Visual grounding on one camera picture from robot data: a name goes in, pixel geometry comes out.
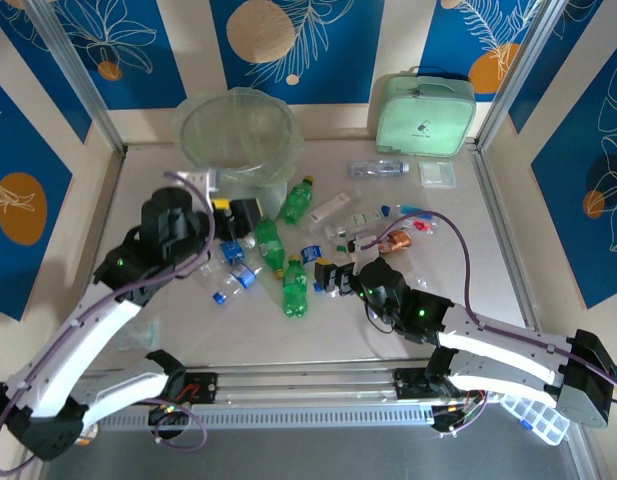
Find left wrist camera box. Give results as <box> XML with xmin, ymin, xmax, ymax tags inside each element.
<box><xmin>187</xmin><ymin>168</ymin><xmax>220</xmax><ymax>195</ymax></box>

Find green plastic bin liner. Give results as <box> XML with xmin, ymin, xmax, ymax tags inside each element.
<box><xmin>173</xmin><ymin>85</ymin><xmax>305</xmax><ymax>187</ymax></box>

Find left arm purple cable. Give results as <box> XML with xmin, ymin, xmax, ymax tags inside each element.
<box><xmin>0</xmin><ymin>171</ymin><xmax>217</xmax><ymax>476</ymax></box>

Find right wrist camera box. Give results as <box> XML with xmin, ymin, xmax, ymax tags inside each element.
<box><xmin>347</xmin><ymin>233</ymin><xmax>383</xmax><ymax>265</ymax></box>

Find water bottle white cap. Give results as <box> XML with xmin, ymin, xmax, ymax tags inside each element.
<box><xmin>219</xmin><ymin>234</ymin><xmax>259</xmax><ymax>265</ymax></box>

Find clear bag blue red items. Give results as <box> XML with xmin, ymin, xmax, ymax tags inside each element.
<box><xmin>396</xmin><ymin>201</ymin><xmax>442</xmax><ymax>236</ymax></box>

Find mint green medicine bag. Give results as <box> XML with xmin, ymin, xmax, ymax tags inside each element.
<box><xmin>375</xmin><ymin>66</ymin><xmax>477</xmax><ymax>159</ymax></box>

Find clear plastic packet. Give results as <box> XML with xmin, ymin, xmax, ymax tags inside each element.
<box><xmin>113</xmin><ymin>319</ymin><xmax>160</xmax><ymax>354</ymax></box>

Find clear plastic organizer box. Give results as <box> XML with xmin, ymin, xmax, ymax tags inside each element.
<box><xmin>502</xmin><ymin>394</ymin><xmax>572</xmax><ymax>446</ymax></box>

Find aluminium frame post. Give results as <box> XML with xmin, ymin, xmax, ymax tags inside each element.
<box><xmin>25</xmin><ymin>0</ymin><xmax>128</xmax><ymax>157</ymax></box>
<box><xmin>475</xmin><ymin>0</ymin><xmax>574</xmax><ymax>151</ymax></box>

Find aluminium side rail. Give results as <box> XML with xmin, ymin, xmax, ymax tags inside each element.
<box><xmin>57</xmin><ymin>149</ymin><xmax>128</xmax><ymax>371</ymax></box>
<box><xmin>470</xmin><ymin>142</ymin><xmax>547</xmax><ymax>359</ymax></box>

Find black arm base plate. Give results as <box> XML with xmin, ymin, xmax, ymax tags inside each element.
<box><xmin>152</xmin><ymin>371</ymin><xmax>220</xmax><ymax>407</ymax></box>
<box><xmin>391</xmin><ymin>366</ymin><xmax>489</xmax><ymax>401</ymax></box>

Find small black wiring board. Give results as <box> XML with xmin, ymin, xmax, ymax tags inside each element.
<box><xmin>147</xmin><ymin>403</ymin><xmax>193</xmax><ymax>427</ymax></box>
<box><xmin>431</xmin><ymin>402</ymin><xmax>484</xmax><ymax>434</ymax></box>

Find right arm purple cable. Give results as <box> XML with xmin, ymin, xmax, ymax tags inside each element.
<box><xmin>370</xmin><ymin>209</ymin><xmax>617</xmax><ymax>439</ymax></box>

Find grey slotted cable duct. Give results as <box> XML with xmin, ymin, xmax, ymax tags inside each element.
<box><xmin>90</xmin><ymin>403</ymin><xmax>439</xmax><ymax>432</ymax></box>

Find copper foil wrapper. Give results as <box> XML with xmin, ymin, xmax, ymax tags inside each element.
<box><xmin>379</xmin><ymin>228</ymin><xmax>414</xmax><ymax>255</ymax></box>

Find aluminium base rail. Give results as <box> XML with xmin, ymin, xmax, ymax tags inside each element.
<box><xmin>30</xmin><ymin>357</ymin><xmax>574</xmax><ymax>415</ymax></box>

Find small clear zip bag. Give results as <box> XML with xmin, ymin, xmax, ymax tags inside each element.
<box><xmin>418</xmin><ymin>160</ymin><xmax>457</xmax><ymax>189</ymax></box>

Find green plastic soda bottle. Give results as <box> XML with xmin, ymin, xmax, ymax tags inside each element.
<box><xmin>255</xmin><ymin>218</ymin><xmax>286</xmax><ymax>279</ymax></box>
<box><xmin>281</xmin><ymin>253</ymin><xmax>310</xmax><ymax>320</ymax></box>
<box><xmin>279</xmin><ymin>174</ymin><xmax>317</xmax><ymax>227</ymax></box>

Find clear unlabelled plastic bottle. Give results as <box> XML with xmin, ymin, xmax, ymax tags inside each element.
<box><xmin>196</xmin><ymin>255</ymin><xmax>230</xmax><ymax>282</ymax></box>

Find clear bottle pale blue label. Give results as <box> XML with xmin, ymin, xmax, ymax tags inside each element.
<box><xmin>347</xmin><ymin>158</ymin><xmax>410</xmax><ymax>180</ymax></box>

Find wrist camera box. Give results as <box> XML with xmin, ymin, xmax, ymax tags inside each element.
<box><xmin>187</xmin><ymin>168</ymin><xmax>220</xmax><ymax>195</ymax></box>
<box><xmin>347</xmin><ymin>233</ymin><xmax>383</xmax><ymax>265</ymax></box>

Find water bottle blue cap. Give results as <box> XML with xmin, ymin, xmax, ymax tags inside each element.
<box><xmin>211</xmin><ymin>263</ymin><xmax>265</xmax><ymax>305</ymax></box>
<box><xmin>299</xmin><ymin>243</ymin><xmax>329</xmax><ymax>293</ymax></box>

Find small clear bottle blue cap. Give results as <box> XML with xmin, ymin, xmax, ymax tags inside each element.
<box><xmin>325</xmin><ymin>204</ymin><xmax>393</xmax><ymax>240</ymax></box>

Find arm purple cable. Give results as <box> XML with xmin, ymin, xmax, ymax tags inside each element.
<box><xmin>370</xmin><ymin>209</ymin><xmax>617</xmax><ymax>439</ymax></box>
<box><xmin>0</xmin><ymin>171</ymin><xmax>217</xmax><ymax>476</ymax></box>

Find clear plastic waste bin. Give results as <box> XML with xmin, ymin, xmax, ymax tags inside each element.
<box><xmin>175</xmin><ymin>87</ymin><xmax>304</xmax><ymax>224</ymax></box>

